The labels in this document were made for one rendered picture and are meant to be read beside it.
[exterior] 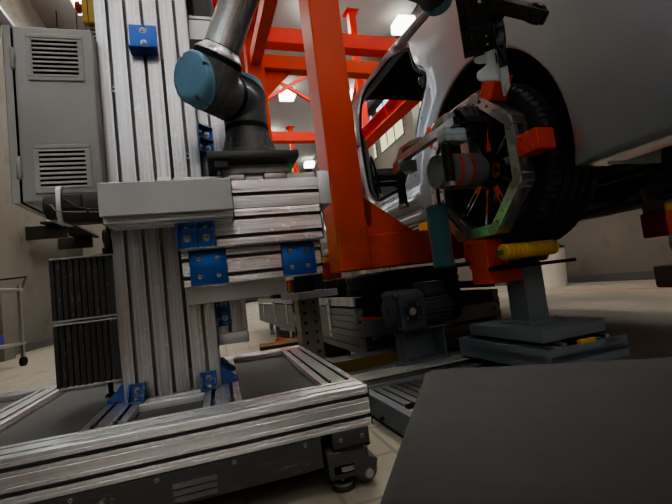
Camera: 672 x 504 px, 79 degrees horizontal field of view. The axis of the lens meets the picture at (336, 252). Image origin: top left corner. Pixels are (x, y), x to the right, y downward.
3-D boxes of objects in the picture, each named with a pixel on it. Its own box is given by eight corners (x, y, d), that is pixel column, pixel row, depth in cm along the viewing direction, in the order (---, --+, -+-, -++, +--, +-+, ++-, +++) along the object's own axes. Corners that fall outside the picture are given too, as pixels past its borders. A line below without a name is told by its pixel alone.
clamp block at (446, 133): (468, 140, 140) (465, 126, 140) (445, 140, 137) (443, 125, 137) (459, 146, 144) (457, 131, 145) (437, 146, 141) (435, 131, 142)
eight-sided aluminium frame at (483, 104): (544, 225, 136) (519, 70, 140) (528, 227, 134) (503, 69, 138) (450, 246, 187) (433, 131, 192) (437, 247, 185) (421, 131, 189)
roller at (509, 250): (566, 252, 154) (563, 237, 154) (503, 259, 144) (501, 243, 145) (553, 254, 160) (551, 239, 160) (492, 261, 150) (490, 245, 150)
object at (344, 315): (374, 341, 198) (369, 295, 200) (357, 344, 195) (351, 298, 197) (280, 318, 431) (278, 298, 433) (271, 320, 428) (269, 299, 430)
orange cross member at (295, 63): (488, 103, 473) (483, 68, 476) (267, 95, 389) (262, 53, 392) (481, 107, 484) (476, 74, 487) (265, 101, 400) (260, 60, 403)
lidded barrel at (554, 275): (579, 283, 642) (572, 243, 647) (552, 288, 627) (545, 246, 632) (553, 284, 693) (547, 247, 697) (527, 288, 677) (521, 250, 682)
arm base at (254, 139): (221, 155, 101) (217, 116, 102) (221, 173, 115) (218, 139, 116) (282, 153, 105) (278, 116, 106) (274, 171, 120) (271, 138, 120)
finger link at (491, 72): (480, 102, 85) (473, 59, 85) (511, 94, 83) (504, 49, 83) (480, 98, 82) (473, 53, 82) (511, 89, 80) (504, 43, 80)
